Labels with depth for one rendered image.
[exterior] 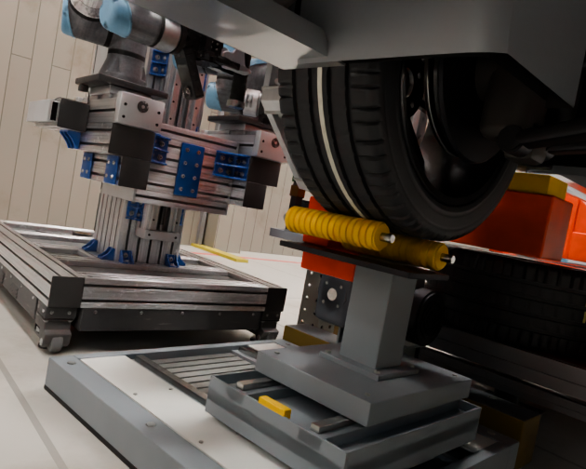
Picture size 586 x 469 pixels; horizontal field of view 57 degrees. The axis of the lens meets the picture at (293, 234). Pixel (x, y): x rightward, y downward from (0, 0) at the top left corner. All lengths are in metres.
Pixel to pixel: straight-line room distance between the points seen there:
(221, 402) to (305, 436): 0.23
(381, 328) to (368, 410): 0.21
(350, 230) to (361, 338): 0.24
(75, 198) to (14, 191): 0.45
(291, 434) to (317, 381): 0.12
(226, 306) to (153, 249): 0.38
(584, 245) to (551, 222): 1.96
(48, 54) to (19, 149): 0.75
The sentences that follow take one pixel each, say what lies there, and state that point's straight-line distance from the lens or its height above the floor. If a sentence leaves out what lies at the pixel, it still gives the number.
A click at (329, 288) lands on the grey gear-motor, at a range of 1.53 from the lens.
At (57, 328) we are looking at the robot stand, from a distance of 1.71.
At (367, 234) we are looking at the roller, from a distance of 1.05.
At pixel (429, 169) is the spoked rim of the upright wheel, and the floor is 0.69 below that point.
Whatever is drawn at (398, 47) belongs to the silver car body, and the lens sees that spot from 0.68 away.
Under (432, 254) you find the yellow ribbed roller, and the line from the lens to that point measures 1.11.
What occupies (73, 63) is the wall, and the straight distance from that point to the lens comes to 4.68.
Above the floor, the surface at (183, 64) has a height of 0.80.
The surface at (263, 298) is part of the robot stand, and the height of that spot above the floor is 0.19.
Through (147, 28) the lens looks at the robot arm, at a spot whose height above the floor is 0.84.
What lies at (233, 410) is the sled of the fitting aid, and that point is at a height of 0.13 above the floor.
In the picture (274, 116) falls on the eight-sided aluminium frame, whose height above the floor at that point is 0.71.
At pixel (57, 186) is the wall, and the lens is 4.62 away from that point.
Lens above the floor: 0.54
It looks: 3 degrees down
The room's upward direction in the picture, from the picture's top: 10 degrees clockwise
